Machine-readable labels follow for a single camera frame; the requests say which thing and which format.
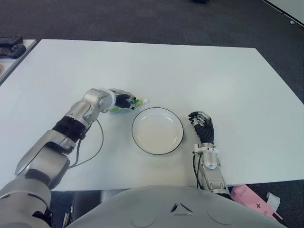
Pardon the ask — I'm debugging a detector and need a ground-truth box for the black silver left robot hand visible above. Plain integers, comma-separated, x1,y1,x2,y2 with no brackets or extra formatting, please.
111,88,137,111

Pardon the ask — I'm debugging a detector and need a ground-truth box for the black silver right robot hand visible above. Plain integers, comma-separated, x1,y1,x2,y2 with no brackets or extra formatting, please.
188,110,216,145

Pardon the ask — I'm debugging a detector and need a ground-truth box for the green toothpaste tube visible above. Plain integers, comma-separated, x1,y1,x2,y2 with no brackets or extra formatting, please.
108,98,150,115

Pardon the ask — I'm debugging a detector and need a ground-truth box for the white plate with black rim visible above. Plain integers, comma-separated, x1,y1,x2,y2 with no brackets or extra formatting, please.
132,107,185,156

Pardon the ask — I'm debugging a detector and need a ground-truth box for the pink cardboard box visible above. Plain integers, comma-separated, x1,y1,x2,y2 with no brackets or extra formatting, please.
230,184,284,220

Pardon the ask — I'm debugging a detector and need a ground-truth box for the grey robot torso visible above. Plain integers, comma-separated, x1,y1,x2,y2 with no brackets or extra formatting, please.
67,184,285,228

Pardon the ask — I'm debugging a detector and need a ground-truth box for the white paper tag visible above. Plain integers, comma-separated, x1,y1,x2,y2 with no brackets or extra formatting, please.
266,192,281,211

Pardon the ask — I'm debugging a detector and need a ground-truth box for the white side table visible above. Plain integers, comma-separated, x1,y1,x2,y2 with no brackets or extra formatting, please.
0,39,38,84

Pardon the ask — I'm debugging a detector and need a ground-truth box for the black game controller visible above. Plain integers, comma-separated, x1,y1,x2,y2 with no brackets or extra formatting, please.
0,35,23,46
0,44,27,59

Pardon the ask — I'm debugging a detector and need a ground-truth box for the white background table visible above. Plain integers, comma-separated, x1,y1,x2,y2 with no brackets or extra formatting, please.
262,0,304,27

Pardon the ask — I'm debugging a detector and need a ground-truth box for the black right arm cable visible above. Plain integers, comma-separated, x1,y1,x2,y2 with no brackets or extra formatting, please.
193,153,203,190

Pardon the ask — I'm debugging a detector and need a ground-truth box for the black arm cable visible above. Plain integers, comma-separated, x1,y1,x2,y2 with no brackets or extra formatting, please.
193,153,203,190
68,118,105,168

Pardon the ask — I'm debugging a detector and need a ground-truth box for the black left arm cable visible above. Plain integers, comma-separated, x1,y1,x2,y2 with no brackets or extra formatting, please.
68,118,105,168

